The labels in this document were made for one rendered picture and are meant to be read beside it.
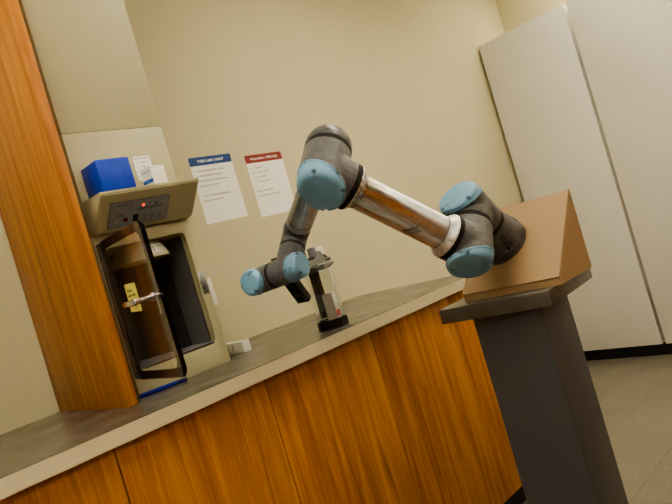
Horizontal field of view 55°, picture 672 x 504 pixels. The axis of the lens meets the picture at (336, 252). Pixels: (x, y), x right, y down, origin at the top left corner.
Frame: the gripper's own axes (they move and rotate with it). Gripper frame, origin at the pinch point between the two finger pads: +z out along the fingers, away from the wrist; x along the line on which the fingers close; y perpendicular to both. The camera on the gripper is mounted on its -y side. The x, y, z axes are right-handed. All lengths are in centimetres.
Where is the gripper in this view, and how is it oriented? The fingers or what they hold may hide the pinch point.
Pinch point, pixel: (315, 269)
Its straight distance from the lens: 211.2
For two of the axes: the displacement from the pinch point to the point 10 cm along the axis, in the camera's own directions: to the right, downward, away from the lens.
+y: -2.9, -9.6, 0.0
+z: 4.9, -1.5, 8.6
